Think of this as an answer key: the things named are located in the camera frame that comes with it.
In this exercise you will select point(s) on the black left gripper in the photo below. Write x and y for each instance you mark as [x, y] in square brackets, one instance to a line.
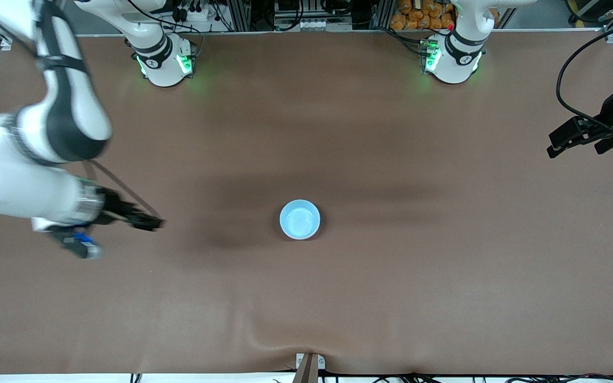
[610, 118]

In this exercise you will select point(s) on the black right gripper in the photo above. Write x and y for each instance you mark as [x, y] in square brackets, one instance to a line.
[112, 207]

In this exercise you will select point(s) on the blue bowl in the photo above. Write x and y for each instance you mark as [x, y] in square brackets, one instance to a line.
[300, 219]

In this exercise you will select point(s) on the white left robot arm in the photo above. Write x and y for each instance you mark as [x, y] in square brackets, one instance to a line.
[458, 58]

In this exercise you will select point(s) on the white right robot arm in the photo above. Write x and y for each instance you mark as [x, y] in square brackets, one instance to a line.
[67, 117]

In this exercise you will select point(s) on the orange packages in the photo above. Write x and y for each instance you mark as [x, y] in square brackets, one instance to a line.
[423, 16]

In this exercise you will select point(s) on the power strip with black plugs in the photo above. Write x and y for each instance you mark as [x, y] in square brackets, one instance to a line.
[195, 15]

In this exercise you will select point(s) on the brown table cloth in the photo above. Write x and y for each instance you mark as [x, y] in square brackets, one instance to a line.
[338, 133]

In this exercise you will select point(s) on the white power strip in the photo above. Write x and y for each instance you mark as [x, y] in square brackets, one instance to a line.
[317, 25]

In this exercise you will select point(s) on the metal table edge bracket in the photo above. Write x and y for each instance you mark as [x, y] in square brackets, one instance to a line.
[309, 369]

